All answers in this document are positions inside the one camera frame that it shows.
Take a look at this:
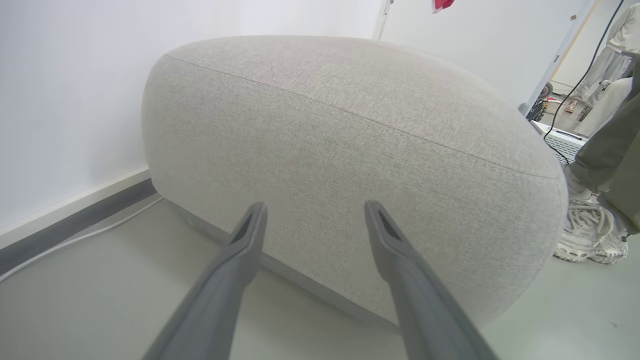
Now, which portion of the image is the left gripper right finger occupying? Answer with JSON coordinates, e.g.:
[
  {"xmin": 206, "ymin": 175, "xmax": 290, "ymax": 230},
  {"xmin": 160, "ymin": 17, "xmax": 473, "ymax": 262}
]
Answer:
[{"xmin": 363, "ymin": 200, "xmax": 501, "ymax": 360}]

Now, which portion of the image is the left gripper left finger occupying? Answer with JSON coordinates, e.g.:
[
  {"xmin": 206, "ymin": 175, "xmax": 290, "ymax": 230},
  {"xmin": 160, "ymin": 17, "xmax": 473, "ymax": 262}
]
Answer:
[{"xmin": 142, "ymin": 201, "xmax": 269, "ymax": 360}]

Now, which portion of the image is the light grey fabric sofa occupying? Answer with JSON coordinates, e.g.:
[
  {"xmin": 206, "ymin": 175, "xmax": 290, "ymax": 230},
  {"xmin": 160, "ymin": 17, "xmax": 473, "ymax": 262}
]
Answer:
[{"xmin": 141, "ymin": 35, "xmax": 569, "ymax": 328}]

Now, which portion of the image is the white chunky sneaker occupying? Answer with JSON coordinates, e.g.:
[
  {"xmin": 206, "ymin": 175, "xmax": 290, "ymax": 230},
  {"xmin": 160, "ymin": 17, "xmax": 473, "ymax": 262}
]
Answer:
[{"xmin": 554, "ymin": 199, "xmax": 629, "ymax": 264}]

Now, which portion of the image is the white perforated panel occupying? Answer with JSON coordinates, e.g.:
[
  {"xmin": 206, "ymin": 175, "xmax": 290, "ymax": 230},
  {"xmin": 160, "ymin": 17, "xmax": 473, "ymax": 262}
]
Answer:
[{"xmin": 530, "ymin": 120, "xmax": 589, "ymax": 166}]

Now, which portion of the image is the olive trouser leg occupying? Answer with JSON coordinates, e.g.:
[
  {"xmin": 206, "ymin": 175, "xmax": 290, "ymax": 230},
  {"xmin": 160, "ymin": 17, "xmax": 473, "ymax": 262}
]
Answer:
[{"xmin": 564, "ymin": 50, "xmax": 640, "ymax": 236}]

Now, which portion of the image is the person in beige clothes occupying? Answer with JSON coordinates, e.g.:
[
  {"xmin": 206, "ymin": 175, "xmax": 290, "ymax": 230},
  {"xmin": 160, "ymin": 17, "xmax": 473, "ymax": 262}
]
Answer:
[{"xmin": 570, "ymin": 2, "xmax": 640, "ymax": 138}]

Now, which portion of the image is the white floor cable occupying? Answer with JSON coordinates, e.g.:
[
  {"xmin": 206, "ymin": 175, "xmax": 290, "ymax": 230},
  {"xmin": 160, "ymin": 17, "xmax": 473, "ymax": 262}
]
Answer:
[{"xmin": 0, "ymin": 196, "xmax": 166, "ymax": 284}]

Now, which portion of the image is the white metal frame post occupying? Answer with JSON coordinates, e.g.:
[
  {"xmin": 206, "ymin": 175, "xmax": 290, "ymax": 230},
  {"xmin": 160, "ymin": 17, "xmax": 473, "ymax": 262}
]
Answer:
[
  {"xmin": 519, "ymin": 0, "xmax": 599, "ymax": 117},
  {"xmin": 372, "ymin": 0, "xmax": 394, "ymax": 41}
]

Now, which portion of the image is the thin black cable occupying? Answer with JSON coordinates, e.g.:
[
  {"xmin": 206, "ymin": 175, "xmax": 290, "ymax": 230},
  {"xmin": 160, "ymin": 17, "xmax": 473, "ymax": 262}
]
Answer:
[{"xmin": 543, "ymin": 0, "xmax": 626, "ymax": 166}]

